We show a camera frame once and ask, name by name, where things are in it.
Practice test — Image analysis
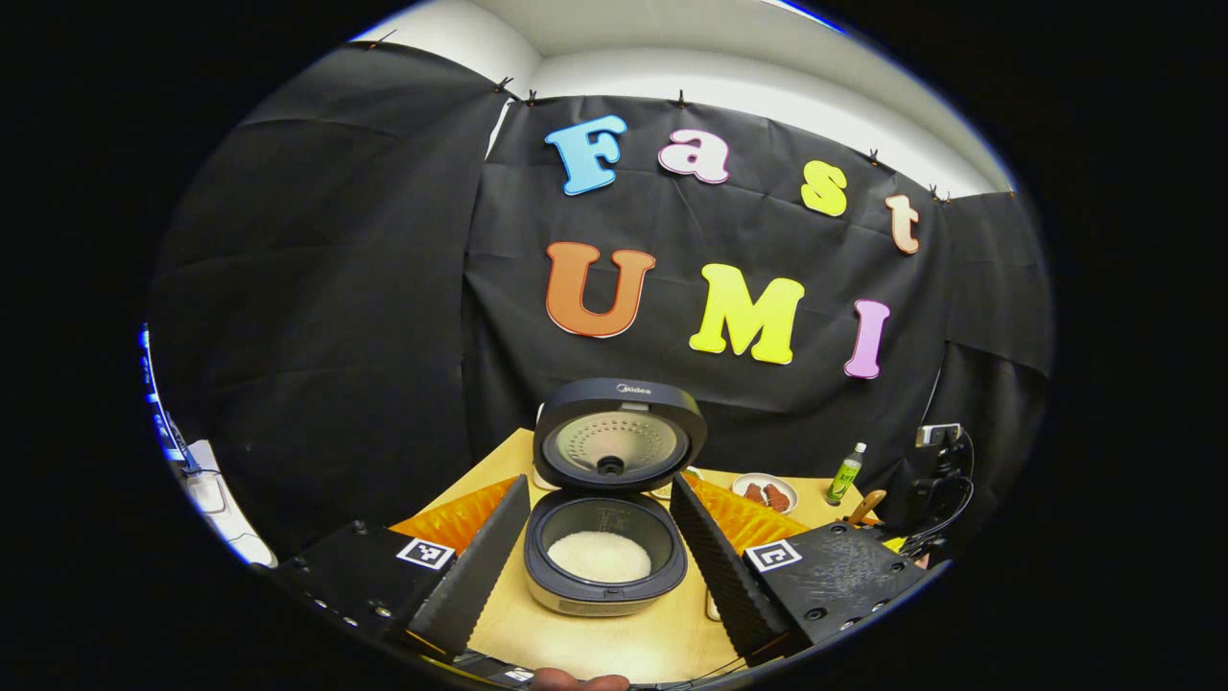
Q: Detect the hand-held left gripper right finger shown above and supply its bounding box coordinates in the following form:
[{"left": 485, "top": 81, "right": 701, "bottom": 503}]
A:
[{"left": 670, "top": 473, "right": 936, "bottom": 668}]

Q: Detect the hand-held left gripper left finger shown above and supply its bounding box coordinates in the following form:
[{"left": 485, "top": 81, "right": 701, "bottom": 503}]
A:
[{"left": 273, "top": 475, "right": 531, "bottom": 663}]

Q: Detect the white rice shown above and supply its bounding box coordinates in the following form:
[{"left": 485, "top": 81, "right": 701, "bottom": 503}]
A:
[{"left": 547, "top": 531, "right": 653, "bottom": 584}]

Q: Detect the dark grey rice cooker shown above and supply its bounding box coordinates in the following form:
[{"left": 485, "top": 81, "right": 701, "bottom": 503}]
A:
[{"left": 523, "top": 377, "right": 709, "bottom": 618}]

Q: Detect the green drink bottle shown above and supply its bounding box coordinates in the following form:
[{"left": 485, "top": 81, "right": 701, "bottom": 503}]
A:
[{"left": 825, "top": 442, "right": 868, "bottom": 507}]

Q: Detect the white round plate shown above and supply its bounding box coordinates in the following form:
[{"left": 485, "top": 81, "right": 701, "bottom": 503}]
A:
[{"left": 731, "top": 472, "right": 799, "bottom": 515}]

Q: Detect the white device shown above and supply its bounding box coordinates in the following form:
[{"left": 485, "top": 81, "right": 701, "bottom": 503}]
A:
[{"left": 182, "top": 440, "right": 279, "bottom": 567}]

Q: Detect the black backdrop cloth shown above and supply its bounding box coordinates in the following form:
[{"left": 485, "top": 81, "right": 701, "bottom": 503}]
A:
[{"left": 144, "top": 43, "right": 1056, "bottom": 567}]

